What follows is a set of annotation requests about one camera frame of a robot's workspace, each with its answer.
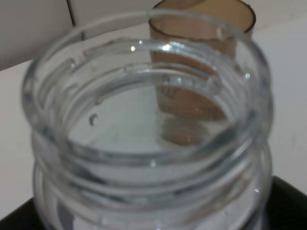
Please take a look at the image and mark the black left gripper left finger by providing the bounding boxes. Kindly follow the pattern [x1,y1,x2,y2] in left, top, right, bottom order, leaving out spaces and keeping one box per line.
[0,198,38,230]

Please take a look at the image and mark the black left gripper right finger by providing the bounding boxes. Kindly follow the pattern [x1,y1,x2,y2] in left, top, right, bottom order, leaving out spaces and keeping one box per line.
[268,176,307,230]

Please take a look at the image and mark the clear plastic water bottle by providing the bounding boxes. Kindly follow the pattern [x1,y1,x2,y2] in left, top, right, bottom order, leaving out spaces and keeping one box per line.
[22,9,273,230]

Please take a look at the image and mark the orange translucent plastic cup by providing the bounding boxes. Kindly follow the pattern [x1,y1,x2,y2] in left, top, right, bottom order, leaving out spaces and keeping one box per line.
[149,0,256,146]

